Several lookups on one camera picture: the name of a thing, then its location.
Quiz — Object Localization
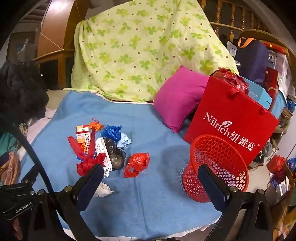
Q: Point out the black fluffy cloth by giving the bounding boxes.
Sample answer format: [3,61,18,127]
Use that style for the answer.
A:
[0,60,49,126]

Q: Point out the wooden bed frame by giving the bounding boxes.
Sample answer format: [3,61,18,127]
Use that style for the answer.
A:
[37,0,89,91]

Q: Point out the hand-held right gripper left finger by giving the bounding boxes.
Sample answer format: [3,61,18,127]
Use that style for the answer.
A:
[28,163,104,241]

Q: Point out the red paper shopping bag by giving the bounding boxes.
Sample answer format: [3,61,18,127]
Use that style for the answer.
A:
[184,76,280,166]

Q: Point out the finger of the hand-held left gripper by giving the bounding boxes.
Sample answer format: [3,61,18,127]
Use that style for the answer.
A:
[20,165,39,184]

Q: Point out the dark clear plastic bag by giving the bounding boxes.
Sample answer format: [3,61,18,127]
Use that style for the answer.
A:
[103,138,127,171]

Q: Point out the orange wrapper with red mesh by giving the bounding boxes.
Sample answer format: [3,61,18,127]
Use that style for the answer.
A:
[88,119,103,131]

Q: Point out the light blue cardboard box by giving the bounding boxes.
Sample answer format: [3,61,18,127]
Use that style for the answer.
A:
[240,76,273,110]

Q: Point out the red gift box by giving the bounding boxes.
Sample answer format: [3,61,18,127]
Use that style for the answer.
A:
[265,67,279,93]

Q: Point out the tied red plastic bag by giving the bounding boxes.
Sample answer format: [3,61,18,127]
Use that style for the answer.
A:
[267,155,286,174]

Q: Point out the white tissue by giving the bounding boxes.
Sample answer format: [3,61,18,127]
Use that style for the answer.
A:
[94,182,114,198]

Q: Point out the navy bag with orange handles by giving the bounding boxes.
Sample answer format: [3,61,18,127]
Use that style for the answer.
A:
[235,37,270,80]

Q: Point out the blue blanket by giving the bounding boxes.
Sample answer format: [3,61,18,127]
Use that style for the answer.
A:
[17,90,222,240]

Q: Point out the magenta pillow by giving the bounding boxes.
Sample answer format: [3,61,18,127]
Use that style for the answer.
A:
[153,65,210,133]

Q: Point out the red mesh plastic basket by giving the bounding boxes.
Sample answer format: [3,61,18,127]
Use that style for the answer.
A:
[182,135,249,202]

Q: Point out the pile of colourful clothes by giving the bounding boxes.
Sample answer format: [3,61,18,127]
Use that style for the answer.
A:
[0,130,22,186]

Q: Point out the light blue paper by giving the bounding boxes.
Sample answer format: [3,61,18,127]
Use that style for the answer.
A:
[116,132,132,149]

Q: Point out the clear plastic storage box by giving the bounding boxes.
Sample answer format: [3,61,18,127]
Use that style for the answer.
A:
[269,50,293,93]

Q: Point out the orange and white medicine box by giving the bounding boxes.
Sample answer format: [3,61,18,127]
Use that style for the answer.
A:
[76,125,91,152]

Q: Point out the red ribbon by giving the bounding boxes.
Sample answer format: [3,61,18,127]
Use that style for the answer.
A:
[68,126,107,176]

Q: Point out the green clover print quilt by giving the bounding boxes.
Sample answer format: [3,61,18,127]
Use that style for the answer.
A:
[63,0,240,102]

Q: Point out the shiny red plastic bag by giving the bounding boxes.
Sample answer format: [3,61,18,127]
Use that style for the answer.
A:
[211,68,250,94]

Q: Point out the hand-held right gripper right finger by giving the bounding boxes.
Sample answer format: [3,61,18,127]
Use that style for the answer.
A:
[198,164,274,241]

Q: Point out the wooden railing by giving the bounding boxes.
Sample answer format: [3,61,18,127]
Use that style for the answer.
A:
[201,0,264,37]

